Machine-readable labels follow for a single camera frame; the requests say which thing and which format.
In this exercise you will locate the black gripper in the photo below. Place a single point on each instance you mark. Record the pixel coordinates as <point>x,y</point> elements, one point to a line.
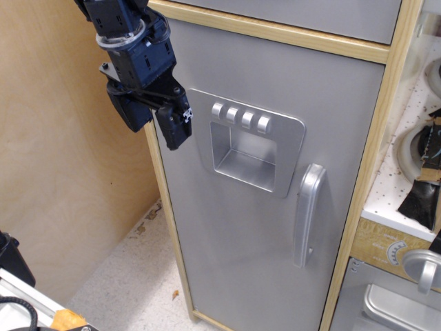
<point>143,65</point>

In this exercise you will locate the silver toy fridge door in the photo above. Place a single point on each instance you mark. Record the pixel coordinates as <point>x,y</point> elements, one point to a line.
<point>261,190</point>

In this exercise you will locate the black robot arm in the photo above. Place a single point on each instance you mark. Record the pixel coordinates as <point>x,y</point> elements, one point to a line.
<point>114,19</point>

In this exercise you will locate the orange tape piece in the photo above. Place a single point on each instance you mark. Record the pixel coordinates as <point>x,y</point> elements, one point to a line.
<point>66,319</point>

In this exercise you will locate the silver freezer door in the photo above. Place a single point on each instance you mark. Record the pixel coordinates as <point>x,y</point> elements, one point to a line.
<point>367,20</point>

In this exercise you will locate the wooden toy kitchen cabinet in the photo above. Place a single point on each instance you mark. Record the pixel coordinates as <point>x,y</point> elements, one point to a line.
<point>391,56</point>

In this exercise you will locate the white speckled stove counter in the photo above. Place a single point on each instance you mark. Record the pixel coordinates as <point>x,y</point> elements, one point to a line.
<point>391,187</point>

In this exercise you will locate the black torn burner sticker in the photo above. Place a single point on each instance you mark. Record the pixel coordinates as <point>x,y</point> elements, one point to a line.
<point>422,193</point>

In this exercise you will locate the silver oven door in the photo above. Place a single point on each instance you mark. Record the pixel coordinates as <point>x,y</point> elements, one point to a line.
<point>374,299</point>

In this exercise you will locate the silver oven knob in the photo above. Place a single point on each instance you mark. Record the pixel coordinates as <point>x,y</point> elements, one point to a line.
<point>423,266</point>

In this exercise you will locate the aluminium extrusion rail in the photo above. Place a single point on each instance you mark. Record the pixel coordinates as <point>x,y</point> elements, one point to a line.
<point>14,316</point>

